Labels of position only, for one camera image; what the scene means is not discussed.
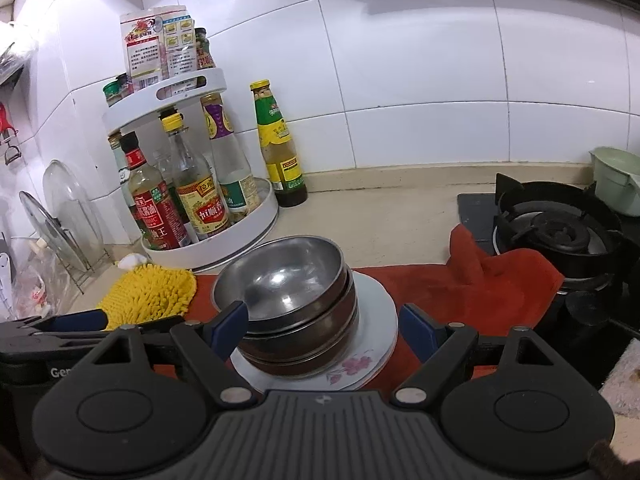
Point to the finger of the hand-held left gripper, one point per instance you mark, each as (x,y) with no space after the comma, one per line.
(80,321)

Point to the purple label clear bottle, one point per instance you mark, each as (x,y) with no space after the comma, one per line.
(230,170)

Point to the yellow chenille mat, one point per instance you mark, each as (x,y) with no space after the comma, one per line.
(150,295)

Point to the red print seasoning packet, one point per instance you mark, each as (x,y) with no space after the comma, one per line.
(145,50)

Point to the red label soy sauce bottle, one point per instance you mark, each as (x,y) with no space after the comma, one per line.
(155,215)

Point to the red spice jar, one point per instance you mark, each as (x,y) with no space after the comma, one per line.
(205,52)

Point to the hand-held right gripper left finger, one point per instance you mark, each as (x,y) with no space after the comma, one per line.
(230,327)

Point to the green label oil bottle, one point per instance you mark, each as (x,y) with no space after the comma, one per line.
(280,155)

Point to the small white object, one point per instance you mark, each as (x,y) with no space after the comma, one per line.
(134,261)

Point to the white two-tier spice rack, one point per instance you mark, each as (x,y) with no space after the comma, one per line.
(250,230)

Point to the dark lid spice jar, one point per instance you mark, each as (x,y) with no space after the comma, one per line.
(125,85)

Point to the white floral plate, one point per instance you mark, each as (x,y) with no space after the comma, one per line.
(360,382)
(396,332)
(372,310)

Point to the yellow print seasoning packet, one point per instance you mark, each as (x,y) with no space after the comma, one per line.
(180,45)

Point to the green lid spice jar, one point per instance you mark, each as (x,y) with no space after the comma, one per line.
(112,95)

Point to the black gas stove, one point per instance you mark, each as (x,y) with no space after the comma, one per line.
(555,230)

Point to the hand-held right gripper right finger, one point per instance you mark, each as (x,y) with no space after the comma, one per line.
(415,332)

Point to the yellow cap vinegar bottle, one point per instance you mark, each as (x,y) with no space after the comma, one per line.
(200,205)

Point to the clear plastic bag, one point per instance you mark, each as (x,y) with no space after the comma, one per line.
(40,285)

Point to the stainless steel bowl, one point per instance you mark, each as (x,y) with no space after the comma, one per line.
(310,362)
(325,330)
(280,280)

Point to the red cloth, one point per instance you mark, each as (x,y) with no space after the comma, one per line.
(450,285)

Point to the red peeler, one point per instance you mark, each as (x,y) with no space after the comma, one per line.
(6,125)

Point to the person's right forearm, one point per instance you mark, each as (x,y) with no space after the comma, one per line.
(615,460)

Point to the pale green plastic pot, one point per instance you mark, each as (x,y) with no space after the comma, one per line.
(612,180)

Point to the grey white towel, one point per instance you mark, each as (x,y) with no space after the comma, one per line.
(622,380)

